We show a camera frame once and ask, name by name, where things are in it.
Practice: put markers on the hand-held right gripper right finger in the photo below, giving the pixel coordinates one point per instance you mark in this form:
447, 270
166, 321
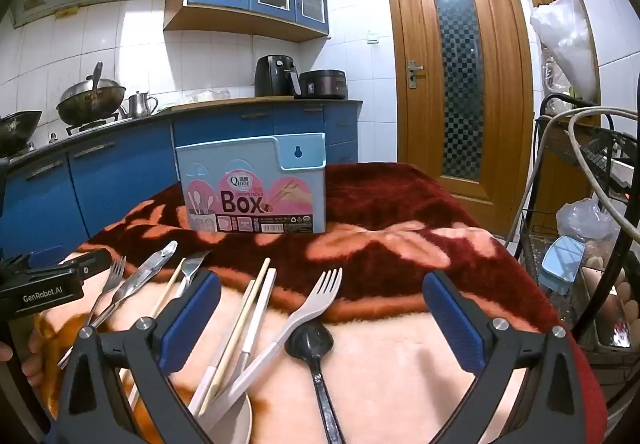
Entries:
452, 324

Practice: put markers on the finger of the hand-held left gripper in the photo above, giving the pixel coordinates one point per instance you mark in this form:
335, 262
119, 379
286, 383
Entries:
95, 261

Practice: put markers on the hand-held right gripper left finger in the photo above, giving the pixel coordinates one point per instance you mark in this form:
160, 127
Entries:
192, 319

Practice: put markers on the wooden chopstick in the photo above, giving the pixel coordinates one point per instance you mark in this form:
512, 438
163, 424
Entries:
170, 284
257, 294
245, 304

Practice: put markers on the wooden forks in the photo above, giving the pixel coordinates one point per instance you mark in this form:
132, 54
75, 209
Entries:
320, 299

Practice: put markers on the blue utensil box pink label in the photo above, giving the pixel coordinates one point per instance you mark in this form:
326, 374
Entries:
250, 174

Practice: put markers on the person's left hand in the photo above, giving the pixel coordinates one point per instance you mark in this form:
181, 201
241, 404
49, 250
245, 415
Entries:
36, 349

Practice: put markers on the metal knife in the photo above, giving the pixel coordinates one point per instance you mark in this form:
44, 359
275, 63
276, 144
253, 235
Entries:
145, 271

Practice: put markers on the blue base cabinets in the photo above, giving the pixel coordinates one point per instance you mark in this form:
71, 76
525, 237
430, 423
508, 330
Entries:
125, 174

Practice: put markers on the red floral blanket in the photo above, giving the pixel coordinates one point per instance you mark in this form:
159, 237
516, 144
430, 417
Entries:
400, 234

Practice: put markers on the black spoon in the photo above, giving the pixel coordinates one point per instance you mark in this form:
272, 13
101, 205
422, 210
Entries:
309, 341

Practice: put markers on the light blue lid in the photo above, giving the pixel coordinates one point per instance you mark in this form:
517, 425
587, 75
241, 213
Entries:
562, 261

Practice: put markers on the gas stove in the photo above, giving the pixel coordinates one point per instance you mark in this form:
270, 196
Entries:
92, 126

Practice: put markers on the dark wok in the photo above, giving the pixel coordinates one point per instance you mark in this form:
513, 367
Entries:
17, 131

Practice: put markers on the pile of brown eggs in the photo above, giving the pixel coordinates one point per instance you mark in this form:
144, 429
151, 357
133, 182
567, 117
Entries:
600, 286

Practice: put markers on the metal wok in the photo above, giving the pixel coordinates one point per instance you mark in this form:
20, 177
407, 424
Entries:
90, 104

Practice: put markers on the metal kettle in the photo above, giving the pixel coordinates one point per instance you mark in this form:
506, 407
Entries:
140, 105

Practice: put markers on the crumpled clear plastic bag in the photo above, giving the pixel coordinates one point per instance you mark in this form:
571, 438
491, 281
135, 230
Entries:
585, 224

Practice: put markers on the wooden door glass panel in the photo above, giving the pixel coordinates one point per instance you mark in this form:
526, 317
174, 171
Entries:
415, 149

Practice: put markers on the metal spatula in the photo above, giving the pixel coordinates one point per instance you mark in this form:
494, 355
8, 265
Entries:
96, 74

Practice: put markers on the clear plastic food bags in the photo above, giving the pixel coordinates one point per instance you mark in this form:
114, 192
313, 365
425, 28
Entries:
207, 95

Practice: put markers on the wooden cutting board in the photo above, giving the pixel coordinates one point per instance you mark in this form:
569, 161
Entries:
225, 103

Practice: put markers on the black metal rack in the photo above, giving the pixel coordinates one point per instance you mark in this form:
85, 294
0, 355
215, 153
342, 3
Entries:
550, 134

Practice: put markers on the black air fryer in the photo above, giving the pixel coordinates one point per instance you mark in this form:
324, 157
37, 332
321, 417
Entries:
272, 76

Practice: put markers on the dark rice cooker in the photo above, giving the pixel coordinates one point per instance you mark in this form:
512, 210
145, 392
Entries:
325, 84

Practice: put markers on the clear plastic packets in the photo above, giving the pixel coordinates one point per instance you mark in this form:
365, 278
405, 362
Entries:
555, 74

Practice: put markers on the white plastic bag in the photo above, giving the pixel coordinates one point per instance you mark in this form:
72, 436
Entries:
567, 39

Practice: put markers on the white wall switch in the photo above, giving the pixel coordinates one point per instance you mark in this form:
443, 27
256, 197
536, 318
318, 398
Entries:
373, 38

